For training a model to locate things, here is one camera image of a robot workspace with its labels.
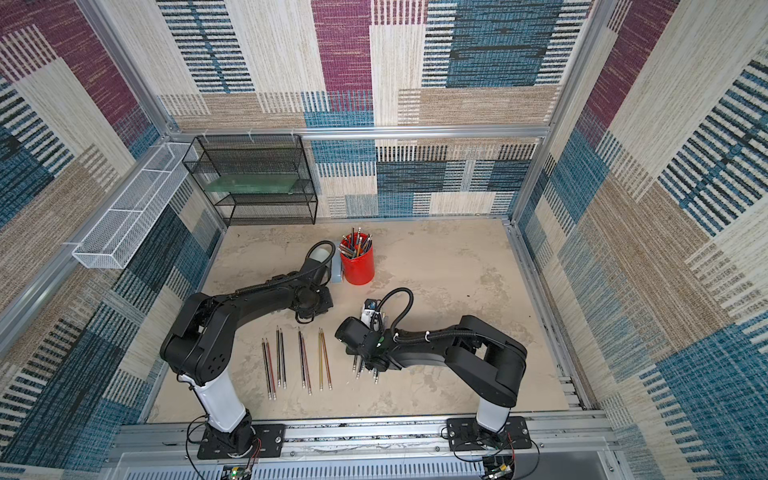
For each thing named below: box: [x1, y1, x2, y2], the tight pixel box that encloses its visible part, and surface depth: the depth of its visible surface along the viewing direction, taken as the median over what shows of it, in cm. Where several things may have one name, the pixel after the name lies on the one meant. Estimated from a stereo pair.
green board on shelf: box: [204, 174, 299, 193], surface depth 97 cm
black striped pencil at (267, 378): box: [261, 338, 272, 401], surface depth 85 cm
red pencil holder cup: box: [340, 232, 375, 286], surface depth 96 cm
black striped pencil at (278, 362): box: [276, 325, 281, 388], surface depth 89 cm
